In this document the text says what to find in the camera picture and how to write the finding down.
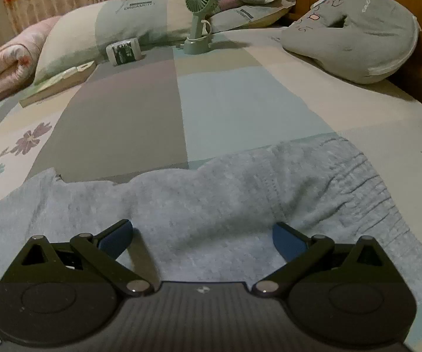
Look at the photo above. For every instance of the patchwork bed sheet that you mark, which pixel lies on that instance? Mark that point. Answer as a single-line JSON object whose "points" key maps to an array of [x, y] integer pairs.
{"points": [[170, 110]]}

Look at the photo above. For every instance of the green paperback book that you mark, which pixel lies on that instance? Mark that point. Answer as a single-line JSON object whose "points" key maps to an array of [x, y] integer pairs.
{"points": [[54, 85]]}

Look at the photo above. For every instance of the grey sweatpants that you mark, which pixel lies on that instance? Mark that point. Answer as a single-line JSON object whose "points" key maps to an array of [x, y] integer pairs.
{"points": [[214, 223]]}

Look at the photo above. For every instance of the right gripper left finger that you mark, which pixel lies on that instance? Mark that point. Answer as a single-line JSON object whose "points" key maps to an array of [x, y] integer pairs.
{"points": [[101, 252]]}

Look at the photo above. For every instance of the white earbuds case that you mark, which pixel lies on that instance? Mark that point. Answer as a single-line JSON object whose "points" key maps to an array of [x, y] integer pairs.
{"points": [[74, 70]]}

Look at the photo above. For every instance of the patchwork pillow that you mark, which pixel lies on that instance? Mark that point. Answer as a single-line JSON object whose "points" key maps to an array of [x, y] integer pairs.
{"points": [[82, 35]]}

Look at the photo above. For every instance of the folded pink quilt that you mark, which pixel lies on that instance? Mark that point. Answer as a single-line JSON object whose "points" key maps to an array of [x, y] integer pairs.
{"points": [[19, 56]]}

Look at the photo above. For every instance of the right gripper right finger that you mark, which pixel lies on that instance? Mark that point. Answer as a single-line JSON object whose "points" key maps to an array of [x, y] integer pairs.
{"points": [[303, 255]]}

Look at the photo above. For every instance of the green white tissue pack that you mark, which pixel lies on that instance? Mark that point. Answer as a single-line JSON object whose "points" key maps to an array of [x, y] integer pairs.
{"points": [[124, 52]]}

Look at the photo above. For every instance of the grey plush cushion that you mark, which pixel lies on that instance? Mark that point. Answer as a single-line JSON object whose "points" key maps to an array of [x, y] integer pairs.
{"points": [[361, 41]]}

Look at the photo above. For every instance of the green handheld fan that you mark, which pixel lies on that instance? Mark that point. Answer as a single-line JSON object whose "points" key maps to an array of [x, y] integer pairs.
{"points": [[199, 39]]}

